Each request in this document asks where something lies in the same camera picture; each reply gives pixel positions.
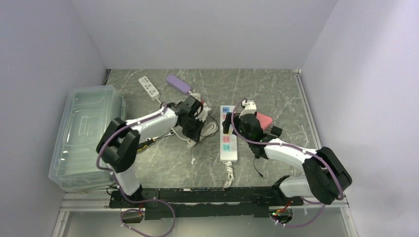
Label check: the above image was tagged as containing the white long power strip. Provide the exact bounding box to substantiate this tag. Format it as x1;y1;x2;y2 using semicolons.
219;105;238;162

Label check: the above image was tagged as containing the pink triangular power strip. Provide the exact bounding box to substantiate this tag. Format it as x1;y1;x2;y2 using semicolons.
256;112;273;130

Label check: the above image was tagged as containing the black power adapter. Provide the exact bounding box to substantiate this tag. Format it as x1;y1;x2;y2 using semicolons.
270;126;283;137

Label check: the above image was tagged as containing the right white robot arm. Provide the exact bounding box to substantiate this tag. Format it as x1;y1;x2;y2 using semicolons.
222;112;352;205

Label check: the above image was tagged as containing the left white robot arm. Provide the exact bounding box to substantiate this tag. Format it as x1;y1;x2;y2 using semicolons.
96;95;210;207

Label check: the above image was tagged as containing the purple flat box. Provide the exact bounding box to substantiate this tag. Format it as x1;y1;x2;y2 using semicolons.
166;75;192;94

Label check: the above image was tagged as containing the small white power strip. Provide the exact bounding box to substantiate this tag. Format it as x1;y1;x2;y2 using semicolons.
138;76;160;99

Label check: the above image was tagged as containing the black yellow screwdriver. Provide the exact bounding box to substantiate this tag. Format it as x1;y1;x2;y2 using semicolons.
137;136;162;153

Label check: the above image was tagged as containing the clear plastic storage bin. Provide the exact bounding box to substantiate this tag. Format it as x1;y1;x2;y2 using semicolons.
48;85;125;191

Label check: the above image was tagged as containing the white coiled power cable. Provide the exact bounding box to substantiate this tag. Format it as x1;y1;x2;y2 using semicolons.
154;91;219;150

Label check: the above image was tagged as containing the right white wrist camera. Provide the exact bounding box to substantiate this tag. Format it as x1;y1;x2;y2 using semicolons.
239;99;256;118

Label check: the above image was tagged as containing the black base frame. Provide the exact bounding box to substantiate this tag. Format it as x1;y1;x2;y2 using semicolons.
109;187;303;220

